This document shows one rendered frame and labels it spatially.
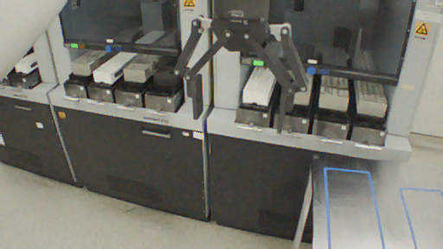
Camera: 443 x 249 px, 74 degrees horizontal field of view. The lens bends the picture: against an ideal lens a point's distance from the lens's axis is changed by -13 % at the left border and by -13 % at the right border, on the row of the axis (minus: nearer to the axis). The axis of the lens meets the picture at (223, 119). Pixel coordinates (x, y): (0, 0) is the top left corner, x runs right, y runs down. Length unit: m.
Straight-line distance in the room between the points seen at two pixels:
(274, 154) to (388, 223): 0.64
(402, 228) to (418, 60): 0.63
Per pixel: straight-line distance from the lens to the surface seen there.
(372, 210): 0.97
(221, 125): 1.39
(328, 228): 0.89
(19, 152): 2.39
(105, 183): 1.99
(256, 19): 0.45
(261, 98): 1.32
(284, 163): 1.43
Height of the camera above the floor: 1.49
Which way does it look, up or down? 33 degrees down
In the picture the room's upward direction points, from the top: straight up
